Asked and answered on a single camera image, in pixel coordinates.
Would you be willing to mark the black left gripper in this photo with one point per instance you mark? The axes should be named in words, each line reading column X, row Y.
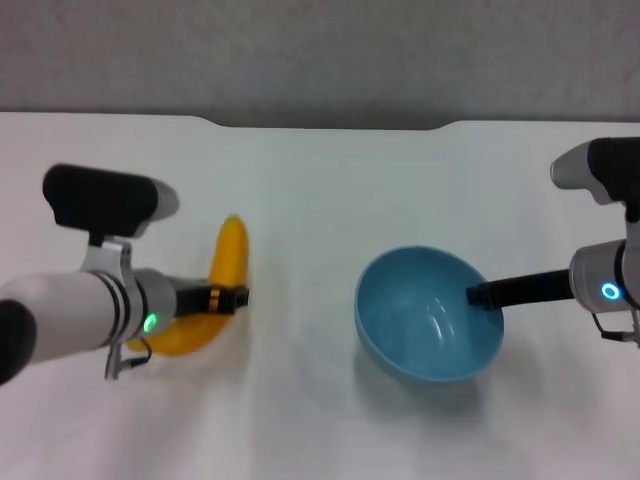
column 192, row 301

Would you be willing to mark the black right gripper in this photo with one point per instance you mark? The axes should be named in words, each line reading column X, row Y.
column 535, row 290

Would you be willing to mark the yellow banana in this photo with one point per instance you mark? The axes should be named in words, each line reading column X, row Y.
column 232, row 250

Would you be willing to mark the blue plastic bowl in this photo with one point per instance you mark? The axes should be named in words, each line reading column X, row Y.
column 415, row 325

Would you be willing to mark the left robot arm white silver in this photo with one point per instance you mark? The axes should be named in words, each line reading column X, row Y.
column 75, row 315

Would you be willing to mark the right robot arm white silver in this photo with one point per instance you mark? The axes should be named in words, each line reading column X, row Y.
column 605, row 285

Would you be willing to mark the left wrist camera black silver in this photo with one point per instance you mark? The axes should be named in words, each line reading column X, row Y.
column 105, row 200

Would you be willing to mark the wrist camera black silver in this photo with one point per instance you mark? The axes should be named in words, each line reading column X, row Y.
column 600, row 170
column 105, row 200

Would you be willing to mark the right wrist camera black silver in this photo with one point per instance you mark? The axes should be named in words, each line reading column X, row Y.
column 600, row 170

